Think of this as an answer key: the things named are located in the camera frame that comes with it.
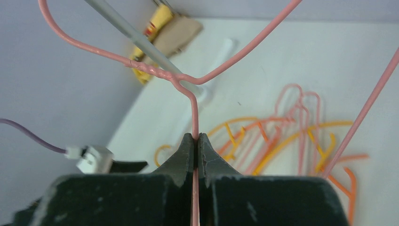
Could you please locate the white rack foot left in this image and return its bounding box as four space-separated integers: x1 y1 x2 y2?
174 38 235 125

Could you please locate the yellow plastic hanger middle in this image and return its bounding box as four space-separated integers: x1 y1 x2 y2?
259 121 353 175

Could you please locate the orange plastic hanger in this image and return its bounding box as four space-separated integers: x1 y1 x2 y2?
207 116 295 161
327 153 370 226

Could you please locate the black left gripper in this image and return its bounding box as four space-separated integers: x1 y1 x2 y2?
109 161 148 173

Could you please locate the yellow printed cloth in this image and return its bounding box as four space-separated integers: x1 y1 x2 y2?
129 3 174 85

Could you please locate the beige cloth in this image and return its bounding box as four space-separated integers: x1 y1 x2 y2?
152 16 203 58

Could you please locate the yellow plastic hanger leftmost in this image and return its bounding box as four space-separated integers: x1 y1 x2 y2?
153 145 174 167

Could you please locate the pink wire hanger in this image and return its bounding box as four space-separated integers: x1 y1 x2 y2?
37 0 399 226
245 83 321 176

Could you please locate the orange plastic hanger left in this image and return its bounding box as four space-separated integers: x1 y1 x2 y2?
207 116 295 161

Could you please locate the grey rack pole left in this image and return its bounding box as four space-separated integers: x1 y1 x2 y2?
83 0 202 94

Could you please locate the yellow plastic hanger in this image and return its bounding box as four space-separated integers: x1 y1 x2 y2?
259 121 353 175
153 145 174 167

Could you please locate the orange plastic hanger right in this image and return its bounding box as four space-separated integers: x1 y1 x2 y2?
327 153 370 226

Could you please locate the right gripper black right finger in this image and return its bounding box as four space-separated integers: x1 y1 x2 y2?
198 133 240 187

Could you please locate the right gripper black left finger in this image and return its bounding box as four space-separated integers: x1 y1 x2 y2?
152 133 195 187

